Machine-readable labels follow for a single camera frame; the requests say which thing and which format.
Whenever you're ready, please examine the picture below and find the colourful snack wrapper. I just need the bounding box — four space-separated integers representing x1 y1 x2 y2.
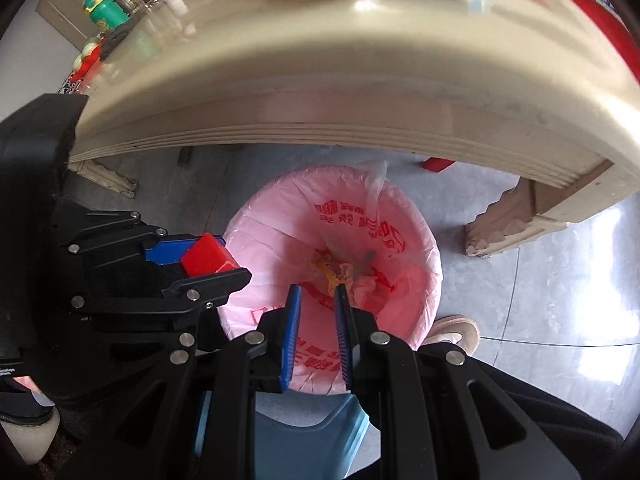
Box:
314 252 376 298

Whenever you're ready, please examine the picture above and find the beige patterned coffee table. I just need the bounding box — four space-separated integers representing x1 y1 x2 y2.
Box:
72 0 639 256

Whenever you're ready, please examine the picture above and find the small red cube box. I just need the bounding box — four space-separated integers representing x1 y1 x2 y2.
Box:
180 233 240 278

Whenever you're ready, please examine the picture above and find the red plate with fruit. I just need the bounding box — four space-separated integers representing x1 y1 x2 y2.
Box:
70 37 105 82

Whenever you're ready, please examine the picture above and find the pink lined trash bin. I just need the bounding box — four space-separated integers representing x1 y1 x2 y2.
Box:
218 162 442 396

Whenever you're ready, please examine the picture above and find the red plastic chair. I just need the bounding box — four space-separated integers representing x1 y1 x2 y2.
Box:
573 0 640 79

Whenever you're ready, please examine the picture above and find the dark grey rag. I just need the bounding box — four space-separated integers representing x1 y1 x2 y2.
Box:
100 14 142 62

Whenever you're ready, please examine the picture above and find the green kids water bottle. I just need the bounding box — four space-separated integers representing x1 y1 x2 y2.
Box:
84 0 129 32

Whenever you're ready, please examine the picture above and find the pink shoe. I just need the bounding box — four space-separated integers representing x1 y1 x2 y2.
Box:
422 315 480 356

